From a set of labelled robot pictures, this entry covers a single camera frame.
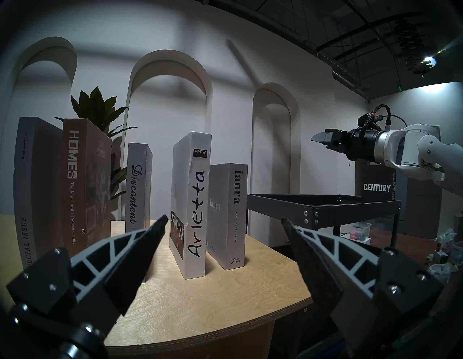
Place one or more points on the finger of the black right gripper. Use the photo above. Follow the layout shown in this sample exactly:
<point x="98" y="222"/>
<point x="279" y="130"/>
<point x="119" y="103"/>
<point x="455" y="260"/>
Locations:
<point x="322" y="138"/>

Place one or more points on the black metal shelf cart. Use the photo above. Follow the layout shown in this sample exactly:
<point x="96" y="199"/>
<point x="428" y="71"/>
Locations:
<point x="325" y="210"/>

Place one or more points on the dark door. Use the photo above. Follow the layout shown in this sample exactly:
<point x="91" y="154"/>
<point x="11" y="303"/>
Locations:
<point x="419" y="210"/>

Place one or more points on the grey ianra book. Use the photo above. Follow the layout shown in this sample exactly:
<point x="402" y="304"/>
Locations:
<point x="226" y="217"/>

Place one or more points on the clear plastic storage box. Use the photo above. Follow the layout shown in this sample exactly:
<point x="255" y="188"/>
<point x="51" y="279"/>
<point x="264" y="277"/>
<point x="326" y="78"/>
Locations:
<point x="360" y="231"/>

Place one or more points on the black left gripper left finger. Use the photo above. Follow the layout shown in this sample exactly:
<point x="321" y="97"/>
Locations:
<point x="119" y="267"/>

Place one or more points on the grey Special Issue book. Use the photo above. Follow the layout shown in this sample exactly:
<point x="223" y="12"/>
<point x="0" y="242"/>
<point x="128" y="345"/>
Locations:
<point x="36" y="181"/>

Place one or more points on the brown Homes book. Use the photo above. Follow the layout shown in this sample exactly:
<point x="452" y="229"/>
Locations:
<point x="85" y="181"/>

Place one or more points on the black Century book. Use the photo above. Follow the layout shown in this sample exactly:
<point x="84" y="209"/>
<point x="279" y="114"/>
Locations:
<point x="376" y="188"/>

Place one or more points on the tall green potted plant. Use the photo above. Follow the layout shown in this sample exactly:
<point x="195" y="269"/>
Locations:
<point x="96" y="106"/>

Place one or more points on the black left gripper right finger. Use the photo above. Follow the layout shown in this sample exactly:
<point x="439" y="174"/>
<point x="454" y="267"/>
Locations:
<point x="325" y="267"/>

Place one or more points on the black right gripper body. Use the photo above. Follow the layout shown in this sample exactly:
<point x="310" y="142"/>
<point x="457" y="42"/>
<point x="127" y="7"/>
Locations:
<point x="358" y="144"/>

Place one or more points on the white Arietta book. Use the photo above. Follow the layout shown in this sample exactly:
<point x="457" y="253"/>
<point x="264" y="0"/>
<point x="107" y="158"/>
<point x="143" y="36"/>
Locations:
<point x="191" y="202"/>

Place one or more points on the ceiling spot lamp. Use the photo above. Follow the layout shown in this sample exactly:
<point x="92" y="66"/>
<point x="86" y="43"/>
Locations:
<point x="429" y="61"/>

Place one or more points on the grey Discontent book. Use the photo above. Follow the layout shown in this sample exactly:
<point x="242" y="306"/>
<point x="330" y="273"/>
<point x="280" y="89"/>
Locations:
<point x="137" y="181"/>

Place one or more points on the light wooden table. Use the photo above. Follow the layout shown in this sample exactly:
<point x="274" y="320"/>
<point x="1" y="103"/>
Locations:
<point x="217" y="296"/>

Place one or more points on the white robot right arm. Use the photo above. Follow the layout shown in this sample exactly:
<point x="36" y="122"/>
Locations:
<point x="416" y="152"/>

